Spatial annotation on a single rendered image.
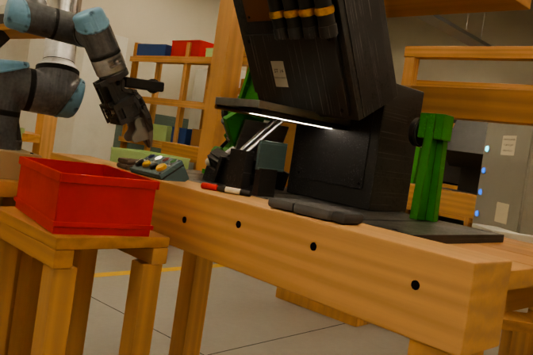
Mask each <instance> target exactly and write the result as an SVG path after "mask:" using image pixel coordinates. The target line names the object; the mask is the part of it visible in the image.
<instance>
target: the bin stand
mask: <svg viewBox="0 0 533 355"><path fill-rule="evenodd" d="M169 241H170V238H169V237H167V236H166V235H161V234H160V233H157V232H154V231H151V230H150V233H149V236H148V237H141V236H113V235H58V234H53V233H51V232H50V231H48V230H47V229H45V228H44V227H42V226H41V225H39V224H38V223H37V222H36V221H34V220H33V219H31V218H30V217H28V216H27V215H26V214H25V213H23V212H22V211H20V210H19V209H17V208H16V207H3V206H0V355H4V352H5V347H6V336H7V330H8V325H9V319H10V308H11V302H12V296H13V286H14V280H15V274H16V268H17V257H18V251H19V250H22V251H23V252H25V253H27V254H28V255H30V256H32V257H33V258H35V259H37V260H38V261H41V262H42V263H44V264H43V270H42V276H41V283H40V293H39V299H38V304H37V310H36V321H35V326H34V332H33V343H32V348H31V354H30V355H82V354H83V348H84V342H85V337H86V327H87V321H88V315H89V310H90V299H91V293H92V288H93V282H94V271H95V266H96V260H97V254H98V250H99V249H118V250H120V251H123V252H125V253H126V254H130V255H132V256H133V257H135V258H139V259H133V260H132V265H131V271H130V277H129V283H128V293H127V299H126V305H125V314H124V320H123V326H122V332H121V342H120V348H119V354H118V355H149V353H150V348H151V338H152V332H153V326H154V321H155V310H156V304H157V299H158V294H159V283H160V277H161V272H162V266H163V265H162V264H166V263H167V252H168V246H169Z"/></svg>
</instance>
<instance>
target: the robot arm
mask: <svg viewBox="0 0 533 355"><path fill-rule="evenodd" d="M81 7H82V0H50V2H49V6H47V0H7V3H6V8H5V11H4V18H3V21H4V25H5V26H6V27H7V28H9V29H14V30H17V31H18V32H22V33H24V32H26V33H29V34H33V35H36V36H42V37H45V41H44V53H43V59H42V60H41V61H40V62H39V63H37V64H36V68H35V69H32V68H30V65H29V62H24V61H17V60H9V59H0V149H4V150H12V151H20V150H21V145H22V139H21V129H20V124H19V119H20V114H21V110H22V111H26V112H31V113H39V114H44V115H49V116H54V117H63V118H70V117H73V116H74V115H75V114H76V113H77V111H78V110H79V107H80V105H81V103H82V100H83V96H84V93H85V88H86V85H85V84H86V83H85V81H84V80H82V79H81V78H79V69H78V68H77V67H76V66H75V56H76V48H77V47H81V48H85V50H86V53H87V55H88V57H89V59H90V62H91V64H92V66H93V68H94V71H95V73H96V75H97V77H99V80H97V81H95V82H93V85H94V88H95V89H96V92H97V94H98V96H99V99H100V101H101V104H100V105H99V106H100V108H101V110H102V113H103V115H104V117H105V120H106V122H107V124H108V123H109V122H110V123H111V124H117V125H121V126H122V125H124V124H127V126H128V129H127V131H126V132H125V134H124V138H125V140H126V141H133V142H134V143H138V142H140V141H143V142H144V143H145V145H146V146H147V147H149V148H150V147H152V140H153V124H152V119H151V114H150V113H149V111H148V108H147V106H146V104H145V102H144V99H143V98H142V97H141V95H140V94H139V93H138V92H137V90H134V89H138V90H147V91H148V92H149V93H152V94H154V93H157V92H163V91H164V83H163V82H159V81H158V80H156V79H153V78H152V79H149V80H145V79H139V78H130V77H125V76H127V75H128V74H129V72H128V68H127V67H126V66H127V64H126V62H125V59H124V57H123V55H122V53H121V50H120V47H119V45H118V42H117V40H116V37H115V36H114V33H113V30H112V28H111V26H110V23H109V18H108V17H107V16H106V15H105V12H104V10H103V8H101V7H94V8H90V9H88V10H83V11H82V12H81ZM125 87H126V88H131V89H125ZM103 109H104V110H103ZM104 112H105V113H104ZM106 116H107V117H108V118H107V117H106Z"/></svg>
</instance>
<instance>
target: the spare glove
mask: <svg viewBox="0 0 533 355"><path fill-rule="evenodd" d="M268 205H269V206H271V207H272V208H278V209H281V210H286V211H289V212H296V213H297V214H298V215H302V216H307V217H311V218H314V219H320V220H323V221H334V222H335V223H341V224H360V223H362V221H363V215H362V214H361V213H359V212H350V211H348V210H347V209H345V208H338V207H335V206H331V205H327V204H321V203H313V202H309V201H306V200H299V199H296V200H294V199H290V198H287V197H286V198H281V197H271V198H270V199H269V200H268Z"/></svg>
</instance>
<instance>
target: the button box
mask: <svg viewBox="0 0 533 355"><path fill-rule="evenodd" d="M158 156H159V155H155V156H154V157H152V158H149V157H148V156H147V157H146V158H144V161H147V160H149V161H151V163H153V162H157V163H158V164H161V163H165V164H167V168H166V169H164V170H161V171H157V170H156V168H154V169H150V167H149V166H146V167H143V166H142V164H141V165H138V166H136V164H135V165H133V166H131V167H130V168H129V169H130V170H131V172H132V173H134V174H140V175H144V176H147V177H150V178H155V179H159V180H163V181H184V182H185V181H187V180H189V176H188V174H187V172H186V168H185V167H184V164H183V162H182V160H178V159H177V161H176V162H172V163H170V161H171V160H172V159H176V158H170V157H163V156H162V155H160V156H162V158H160V159H155V158H156V157H158ZM164 158H169V159H168V160H167V161H163V159H164Z"/></svg>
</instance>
